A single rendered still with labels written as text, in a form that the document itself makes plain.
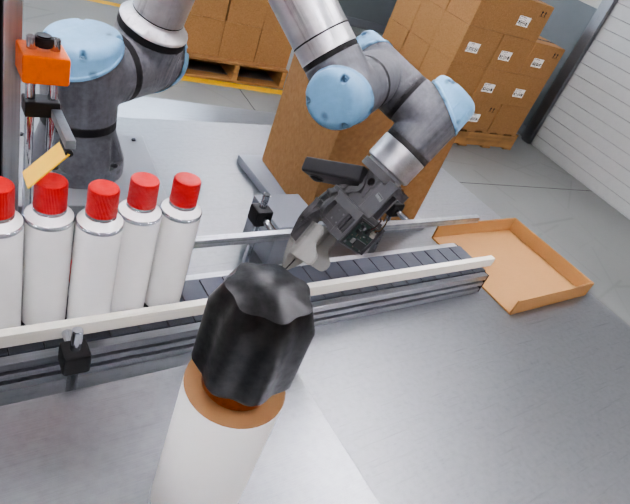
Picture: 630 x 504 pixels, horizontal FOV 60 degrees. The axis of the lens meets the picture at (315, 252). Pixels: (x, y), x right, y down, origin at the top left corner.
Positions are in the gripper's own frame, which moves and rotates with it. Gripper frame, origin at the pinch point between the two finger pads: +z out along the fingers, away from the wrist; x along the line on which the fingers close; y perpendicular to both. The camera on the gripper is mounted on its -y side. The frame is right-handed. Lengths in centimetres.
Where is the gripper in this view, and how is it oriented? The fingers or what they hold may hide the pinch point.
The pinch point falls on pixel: (287, 259)
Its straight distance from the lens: 86.0
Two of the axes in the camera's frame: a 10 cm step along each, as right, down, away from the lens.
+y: 5.0, 6.3, -5.9
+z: -6.7, 7.1, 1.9
